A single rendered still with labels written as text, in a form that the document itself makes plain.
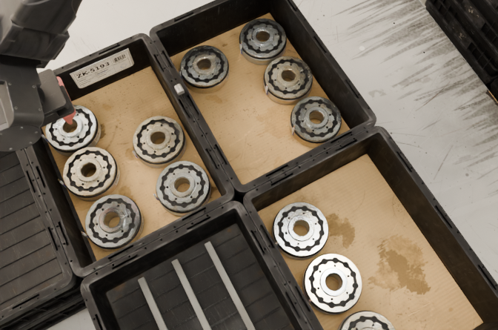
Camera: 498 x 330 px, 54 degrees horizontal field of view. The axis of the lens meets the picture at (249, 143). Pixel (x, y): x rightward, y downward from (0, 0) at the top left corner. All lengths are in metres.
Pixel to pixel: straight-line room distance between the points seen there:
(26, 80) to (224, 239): 0.49
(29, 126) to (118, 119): 0.47
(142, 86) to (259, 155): 0.30
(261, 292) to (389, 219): 0.28
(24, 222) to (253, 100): 0.51
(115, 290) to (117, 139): 0.30
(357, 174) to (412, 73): 0.39
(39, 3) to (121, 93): 0.56
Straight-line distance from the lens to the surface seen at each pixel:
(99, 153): 1.01
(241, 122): 1.02
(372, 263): 0.96
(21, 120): 0.60
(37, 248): 1.02
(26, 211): 1.05
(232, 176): 0.87
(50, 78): 0.75
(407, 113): 1.24
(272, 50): 1.08
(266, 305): 0.93
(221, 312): 0.93
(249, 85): 1.06
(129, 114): 1.06
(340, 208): 0.97
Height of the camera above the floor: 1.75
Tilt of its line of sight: 67 degrees down
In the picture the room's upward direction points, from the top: straight up
